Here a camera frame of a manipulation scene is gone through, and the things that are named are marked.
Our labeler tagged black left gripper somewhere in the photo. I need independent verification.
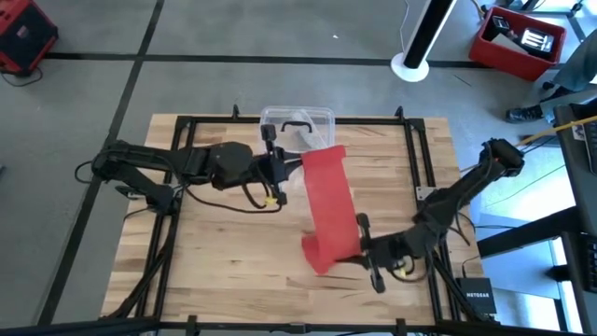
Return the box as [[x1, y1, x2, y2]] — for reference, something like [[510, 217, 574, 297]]
[[251, 122, 305, 207]]

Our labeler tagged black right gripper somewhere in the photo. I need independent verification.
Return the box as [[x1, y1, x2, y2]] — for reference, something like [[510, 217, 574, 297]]
[[336, 212, 421, 295]]

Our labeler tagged red elastic bandage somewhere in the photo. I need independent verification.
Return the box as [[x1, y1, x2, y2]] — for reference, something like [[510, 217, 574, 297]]
[[300, 144, 363, 276]]

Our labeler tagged clear packet with grey contents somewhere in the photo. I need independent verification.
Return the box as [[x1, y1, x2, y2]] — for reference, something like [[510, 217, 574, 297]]
[[289, 110, 333, 151]]

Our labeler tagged clear lidded storage box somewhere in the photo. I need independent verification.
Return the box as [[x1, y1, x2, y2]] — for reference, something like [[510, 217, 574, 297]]
[[259, 105, 337, 155]]

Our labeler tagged black white pole stand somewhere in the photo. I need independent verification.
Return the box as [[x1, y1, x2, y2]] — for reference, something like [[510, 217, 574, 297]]
[[390, 0, 459, 84]]

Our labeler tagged black desk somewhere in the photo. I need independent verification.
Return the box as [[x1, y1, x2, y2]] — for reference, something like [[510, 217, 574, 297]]
[[478, 100, 597, 336]]

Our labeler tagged red plastic crate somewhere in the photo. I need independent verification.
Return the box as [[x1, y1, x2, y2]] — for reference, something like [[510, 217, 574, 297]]
[[468, 5, 569, 83]]

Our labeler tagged small black box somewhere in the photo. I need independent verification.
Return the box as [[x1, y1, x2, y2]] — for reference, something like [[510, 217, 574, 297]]
[[490, 15, 514, 36]]

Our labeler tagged black keyboard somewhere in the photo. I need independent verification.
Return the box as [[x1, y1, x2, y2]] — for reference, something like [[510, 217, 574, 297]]
[[585, 121, 597, 176]]

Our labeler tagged silver black device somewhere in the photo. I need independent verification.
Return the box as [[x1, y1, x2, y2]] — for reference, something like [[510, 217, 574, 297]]
[[520, 27, 556, 60]]

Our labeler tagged person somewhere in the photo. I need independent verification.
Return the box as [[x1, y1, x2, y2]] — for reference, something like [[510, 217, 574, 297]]
[[506, 41, 597, 125]]

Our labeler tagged red and black equipment case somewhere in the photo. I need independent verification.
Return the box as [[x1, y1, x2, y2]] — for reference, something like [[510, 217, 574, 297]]
[[0, 0, 61, 76]]

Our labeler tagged black Netgear network switch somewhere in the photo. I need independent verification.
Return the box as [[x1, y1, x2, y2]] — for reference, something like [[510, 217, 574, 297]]
[[455, 277, 499, 316]]

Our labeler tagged yellow cable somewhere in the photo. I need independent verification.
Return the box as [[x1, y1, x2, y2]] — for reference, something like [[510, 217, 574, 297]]
[[515, 115, 597, 147]]

